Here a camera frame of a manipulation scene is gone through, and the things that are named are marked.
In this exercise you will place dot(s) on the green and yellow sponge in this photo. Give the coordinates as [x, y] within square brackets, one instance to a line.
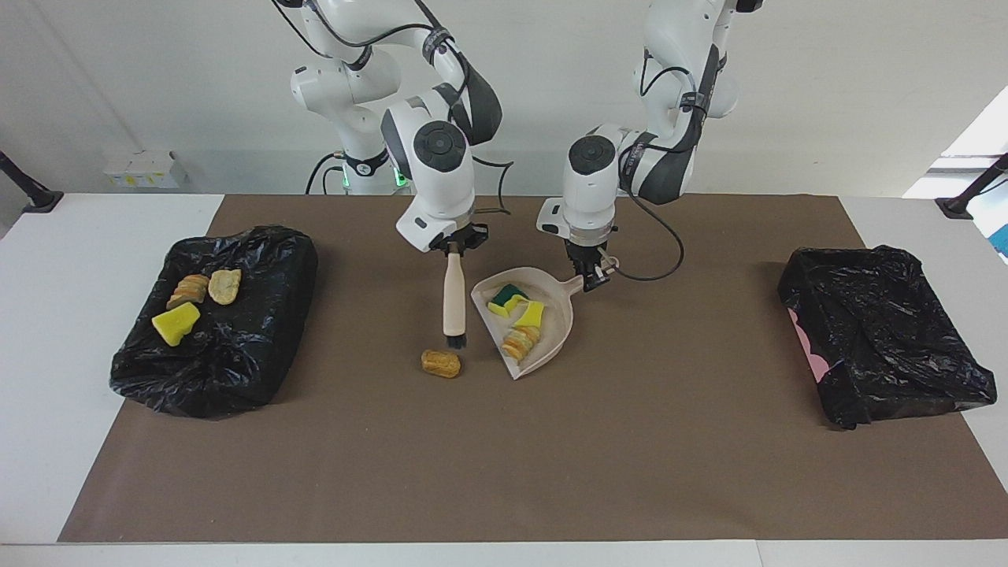
[505, 299]
[533, 313]

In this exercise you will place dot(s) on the pink bin with black bag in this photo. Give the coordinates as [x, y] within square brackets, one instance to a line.
[882, 331]

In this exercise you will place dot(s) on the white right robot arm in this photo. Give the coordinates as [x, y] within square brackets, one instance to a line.
[437, 181]

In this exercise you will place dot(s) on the brown bread roll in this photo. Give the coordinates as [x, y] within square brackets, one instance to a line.
[441, 364]

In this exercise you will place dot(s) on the beige hand brush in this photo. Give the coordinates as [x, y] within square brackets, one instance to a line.
[454, 299]

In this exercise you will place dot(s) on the striped croissant piece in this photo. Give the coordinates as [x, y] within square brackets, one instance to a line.
[521, 342]
[189, 291]

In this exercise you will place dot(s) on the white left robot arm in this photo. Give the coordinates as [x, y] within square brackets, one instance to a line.
[591, 197]

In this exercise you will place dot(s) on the blue plastic object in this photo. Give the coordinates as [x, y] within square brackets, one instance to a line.
[1002, 240]

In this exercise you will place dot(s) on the beige plastic dustpan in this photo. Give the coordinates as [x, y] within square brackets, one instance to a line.
[555, 331]

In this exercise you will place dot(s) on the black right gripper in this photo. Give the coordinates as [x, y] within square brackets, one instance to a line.
[458, 236]

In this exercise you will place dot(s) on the white power strip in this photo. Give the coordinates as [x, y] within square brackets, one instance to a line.
[146, 172]

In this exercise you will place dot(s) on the pale ridged dumpling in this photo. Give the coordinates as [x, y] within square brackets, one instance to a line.
[225, 287]

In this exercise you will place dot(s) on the yellow sponge piece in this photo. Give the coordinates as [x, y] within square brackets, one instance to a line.
[177, 323]

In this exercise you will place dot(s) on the brown table mat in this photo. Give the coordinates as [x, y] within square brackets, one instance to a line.
[472, 488]

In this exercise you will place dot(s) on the black camera stand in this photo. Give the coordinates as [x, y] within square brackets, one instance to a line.
[957, 206]
[39, 201]

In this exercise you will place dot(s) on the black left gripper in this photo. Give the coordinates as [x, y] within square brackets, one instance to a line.
[583, 252]

